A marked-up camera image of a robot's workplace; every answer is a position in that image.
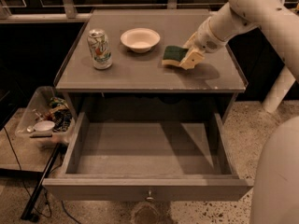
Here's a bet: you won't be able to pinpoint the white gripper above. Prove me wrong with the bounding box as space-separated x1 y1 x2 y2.
179 16 227 70

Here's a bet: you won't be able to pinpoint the green and yellow sponge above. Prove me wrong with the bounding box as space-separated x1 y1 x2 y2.
162 46 188 67

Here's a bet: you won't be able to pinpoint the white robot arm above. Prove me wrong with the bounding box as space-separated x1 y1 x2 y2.
184 0 299 224

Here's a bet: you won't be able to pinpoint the white bowl on counter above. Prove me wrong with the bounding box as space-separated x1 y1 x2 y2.
121 28 160 53

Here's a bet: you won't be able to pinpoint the grey cabinet counter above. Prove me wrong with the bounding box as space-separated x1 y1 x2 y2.
54 9 247 114

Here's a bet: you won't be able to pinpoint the open grey top drawer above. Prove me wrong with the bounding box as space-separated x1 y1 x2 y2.
43 114 253 202

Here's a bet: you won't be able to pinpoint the metal drawer knob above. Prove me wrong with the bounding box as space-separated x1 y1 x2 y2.
145 190 155 203

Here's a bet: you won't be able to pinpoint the soda can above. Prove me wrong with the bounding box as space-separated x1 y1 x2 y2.
87 29 112 70

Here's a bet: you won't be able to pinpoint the metal window railing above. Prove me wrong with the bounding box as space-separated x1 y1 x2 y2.
0 0 299 25

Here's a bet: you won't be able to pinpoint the colourful snack bags in bin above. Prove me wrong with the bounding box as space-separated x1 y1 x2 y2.
46 97 72 132

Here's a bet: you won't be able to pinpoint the clear plastic bin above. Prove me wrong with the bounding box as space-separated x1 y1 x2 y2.
15 86 75 148

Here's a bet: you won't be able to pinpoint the small white bowl in bin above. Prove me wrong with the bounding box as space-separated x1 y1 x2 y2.
34 120 55 132

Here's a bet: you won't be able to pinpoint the black metal bar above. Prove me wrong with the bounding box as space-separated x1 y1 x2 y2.
21 143 62 222

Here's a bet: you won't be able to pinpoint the low side shelf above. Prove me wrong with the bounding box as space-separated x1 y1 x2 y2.
0 107 64 179

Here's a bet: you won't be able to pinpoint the black cable on floor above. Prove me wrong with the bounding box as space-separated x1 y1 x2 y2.
2 126 82 224

